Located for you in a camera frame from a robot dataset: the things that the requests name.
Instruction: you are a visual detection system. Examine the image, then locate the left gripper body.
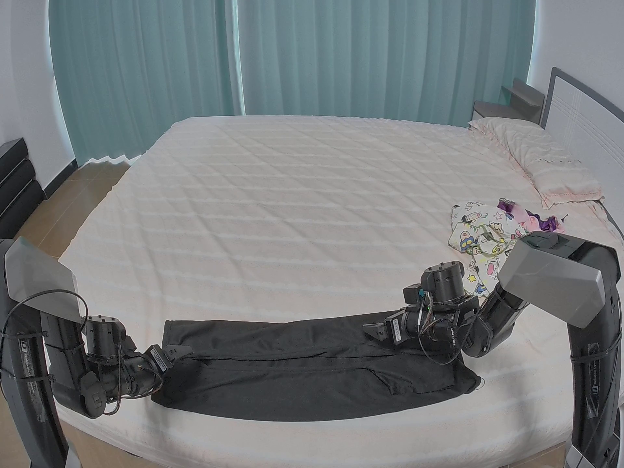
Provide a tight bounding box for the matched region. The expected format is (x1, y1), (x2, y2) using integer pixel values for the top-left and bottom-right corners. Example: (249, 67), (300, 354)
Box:
(119, 344), (171, 401)

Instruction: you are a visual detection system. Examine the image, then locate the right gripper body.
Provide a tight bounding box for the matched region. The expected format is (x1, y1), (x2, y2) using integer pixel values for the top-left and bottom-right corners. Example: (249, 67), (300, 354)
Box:
(384, 309), (439, 347)

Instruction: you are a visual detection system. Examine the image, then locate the black garment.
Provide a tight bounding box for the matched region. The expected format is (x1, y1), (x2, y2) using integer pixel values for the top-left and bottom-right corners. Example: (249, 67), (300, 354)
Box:
(151, 310), (483, 414)

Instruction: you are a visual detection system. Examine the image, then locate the bed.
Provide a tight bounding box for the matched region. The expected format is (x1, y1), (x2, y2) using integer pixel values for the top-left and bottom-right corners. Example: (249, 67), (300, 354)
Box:
(44, 66), (624, 464)

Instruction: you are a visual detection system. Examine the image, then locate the white printed pyjama garment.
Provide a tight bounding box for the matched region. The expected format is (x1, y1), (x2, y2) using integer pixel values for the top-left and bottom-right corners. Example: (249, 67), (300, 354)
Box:
(448, 203), (529, 296)

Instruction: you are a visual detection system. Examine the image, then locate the pink garment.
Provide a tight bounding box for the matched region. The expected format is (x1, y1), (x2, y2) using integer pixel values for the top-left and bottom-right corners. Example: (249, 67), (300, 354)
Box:
(514, 209), (542, 237)

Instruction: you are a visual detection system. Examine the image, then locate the purple garment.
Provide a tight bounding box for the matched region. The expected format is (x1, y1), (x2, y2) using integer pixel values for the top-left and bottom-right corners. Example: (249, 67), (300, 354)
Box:
(496, 198), (568, 234)

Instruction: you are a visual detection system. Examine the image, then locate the pale pink pillow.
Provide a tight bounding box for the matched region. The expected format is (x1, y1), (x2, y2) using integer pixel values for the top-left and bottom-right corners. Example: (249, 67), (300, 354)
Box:
(467, 117), (605, 208)

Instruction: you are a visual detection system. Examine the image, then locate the black chest of drawers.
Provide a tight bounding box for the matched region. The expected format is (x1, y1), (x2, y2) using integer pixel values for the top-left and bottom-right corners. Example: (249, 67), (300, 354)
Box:
(0, 138), (45, 230)

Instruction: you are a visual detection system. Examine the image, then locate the grey bedside table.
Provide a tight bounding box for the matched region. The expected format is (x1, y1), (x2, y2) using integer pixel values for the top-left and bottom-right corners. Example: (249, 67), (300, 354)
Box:
(473, 77), (546, 126)

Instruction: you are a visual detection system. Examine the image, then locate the blue-green curtain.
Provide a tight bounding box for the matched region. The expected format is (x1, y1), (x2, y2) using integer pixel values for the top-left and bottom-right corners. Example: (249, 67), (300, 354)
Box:
(234, 0), (539, 128)
(49, 0), (244, 164)

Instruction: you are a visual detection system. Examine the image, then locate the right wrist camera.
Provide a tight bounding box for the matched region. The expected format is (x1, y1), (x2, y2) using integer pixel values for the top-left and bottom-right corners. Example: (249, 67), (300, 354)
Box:
(403, 284), (432, 308)

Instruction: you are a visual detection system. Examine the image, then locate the black cable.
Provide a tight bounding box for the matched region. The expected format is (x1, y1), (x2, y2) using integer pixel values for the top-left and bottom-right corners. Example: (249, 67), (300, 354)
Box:
(2, 288), (89, 347)
(417, 330), (471, 365)

